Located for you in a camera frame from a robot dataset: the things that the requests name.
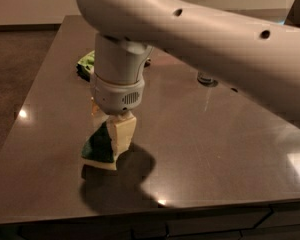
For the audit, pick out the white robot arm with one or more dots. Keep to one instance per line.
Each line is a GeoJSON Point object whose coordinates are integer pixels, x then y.
{"type": "Point", "coordinates": [259, 58]}

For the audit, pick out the green and yellow sponge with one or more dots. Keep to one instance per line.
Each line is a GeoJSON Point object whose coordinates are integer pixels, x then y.
{"type": "Point", "coordinates": [97, 151]}

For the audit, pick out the blue silver drink can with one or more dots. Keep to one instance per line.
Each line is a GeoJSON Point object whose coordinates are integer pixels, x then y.
{"type": "Point", "coordinates": [204, 79]}

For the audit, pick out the green snack bag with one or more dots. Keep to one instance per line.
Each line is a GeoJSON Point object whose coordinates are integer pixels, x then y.
{"type": "Point", "coordinates": [85, 64]}

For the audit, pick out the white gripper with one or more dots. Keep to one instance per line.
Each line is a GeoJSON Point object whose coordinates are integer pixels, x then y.
{"type": "Point", "coordinates": [114, 96]}

